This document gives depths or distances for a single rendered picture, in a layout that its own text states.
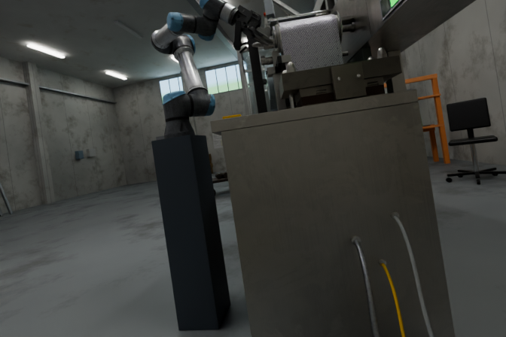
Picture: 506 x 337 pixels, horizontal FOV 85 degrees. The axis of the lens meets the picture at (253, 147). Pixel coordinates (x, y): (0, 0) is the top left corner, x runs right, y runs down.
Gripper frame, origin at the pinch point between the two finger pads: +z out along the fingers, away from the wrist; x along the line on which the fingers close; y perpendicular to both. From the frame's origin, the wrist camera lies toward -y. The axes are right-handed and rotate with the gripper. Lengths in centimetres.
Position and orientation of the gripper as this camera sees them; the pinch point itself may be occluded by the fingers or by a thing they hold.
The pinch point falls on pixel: (269, 44)
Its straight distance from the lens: 127.4
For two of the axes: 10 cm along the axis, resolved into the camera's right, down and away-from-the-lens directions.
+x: 0.3, 0.0, 10.0
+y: 5.2, -8.5, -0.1
